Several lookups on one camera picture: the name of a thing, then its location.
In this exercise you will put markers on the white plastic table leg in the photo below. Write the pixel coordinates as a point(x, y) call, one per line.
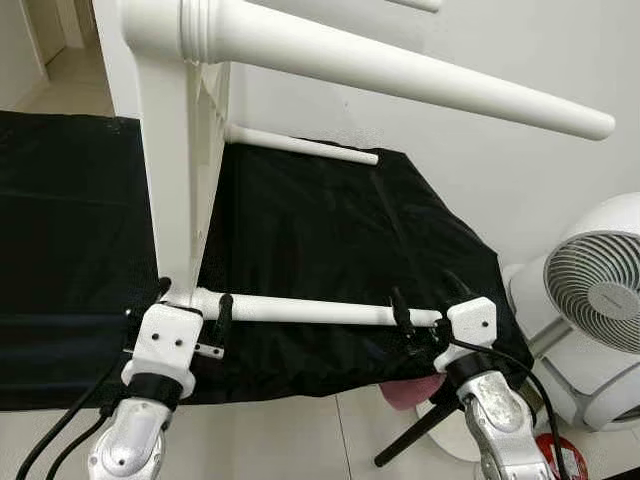
point(418, 4)
point(300, 144)
point(300, 308)
point(380, 70)

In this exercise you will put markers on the pink stool seat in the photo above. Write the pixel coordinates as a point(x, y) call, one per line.
point(410, 392)

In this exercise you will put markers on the black metal strut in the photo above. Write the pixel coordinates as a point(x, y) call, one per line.
point(415, 435)

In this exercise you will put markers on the black tablecloth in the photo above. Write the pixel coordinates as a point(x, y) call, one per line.
point(320, 250)

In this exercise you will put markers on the white standing fan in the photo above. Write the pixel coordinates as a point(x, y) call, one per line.
point(590, 290)

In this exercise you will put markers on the red round floor object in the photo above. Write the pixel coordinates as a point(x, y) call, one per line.
point(560, 458)

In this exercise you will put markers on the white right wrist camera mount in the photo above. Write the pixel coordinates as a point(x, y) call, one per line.
point(472, 325)

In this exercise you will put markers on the white door frame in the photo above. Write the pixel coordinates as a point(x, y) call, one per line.
point(38, 40)

